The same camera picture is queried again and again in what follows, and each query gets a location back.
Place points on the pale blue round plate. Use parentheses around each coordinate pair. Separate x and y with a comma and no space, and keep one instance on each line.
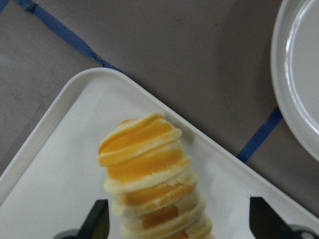
(295,69)

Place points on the white rectangular tray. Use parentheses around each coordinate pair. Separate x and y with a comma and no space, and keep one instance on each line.
(53,181)

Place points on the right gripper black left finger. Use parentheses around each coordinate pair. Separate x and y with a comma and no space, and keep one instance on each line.
(96,225)

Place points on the yellow spiral bread roll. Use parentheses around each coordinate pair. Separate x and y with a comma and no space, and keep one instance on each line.
(152,181)

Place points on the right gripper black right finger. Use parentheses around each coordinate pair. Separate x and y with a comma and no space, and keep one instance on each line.
(265,223)

